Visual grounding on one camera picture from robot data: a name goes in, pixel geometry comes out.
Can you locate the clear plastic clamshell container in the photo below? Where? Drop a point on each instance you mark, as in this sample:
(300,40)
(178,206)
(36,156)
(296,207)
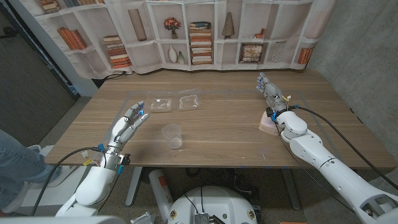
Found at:
(188,102)

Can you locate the printed bookshelf backdrop cloth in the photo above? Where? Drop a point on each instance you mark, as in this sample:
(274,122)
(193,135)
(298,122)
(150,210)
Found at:
(140,56)

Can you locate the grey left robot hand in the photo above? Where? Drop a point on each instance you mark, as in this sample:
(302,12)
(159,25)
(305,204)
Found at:
(124,127)

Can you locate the person's leg in jeans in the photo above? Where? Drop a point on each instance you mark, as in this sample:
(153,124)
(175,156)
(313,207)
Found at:
(18,161)

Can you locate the grey table leg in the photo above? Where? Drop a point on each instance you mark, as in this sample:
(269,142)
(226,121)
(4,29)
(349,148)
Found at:
(133,186)
(290,189)

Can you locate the clear plastic measuring cup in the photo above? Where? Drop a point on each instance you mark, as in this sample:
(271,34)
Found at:
(172,137)

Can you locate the white sneaker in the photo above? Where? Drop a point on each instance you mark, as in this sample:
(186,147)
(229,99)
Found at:
(63,175)

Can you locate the white floor platform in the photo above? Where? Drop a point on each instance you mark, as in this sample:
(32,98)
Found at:
(59,196)

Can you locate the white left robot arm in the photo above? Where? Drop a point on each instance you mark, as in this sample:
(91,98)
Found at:
(93,186)

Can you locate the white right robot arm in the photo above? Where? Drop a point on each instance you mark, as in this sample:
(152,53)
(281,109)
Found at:
(339,177)

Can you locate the white cylinder with orange label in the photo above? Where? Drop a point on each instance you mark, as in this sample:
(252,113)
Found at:
(158,189)

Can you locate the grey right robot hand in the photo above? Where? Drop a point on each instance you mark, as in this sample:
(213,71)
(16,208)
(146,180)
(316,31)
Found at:
(273,95)

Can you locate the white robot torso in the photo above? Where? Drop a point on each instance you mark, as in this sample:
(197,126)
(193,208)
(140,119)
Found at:
(217,202)

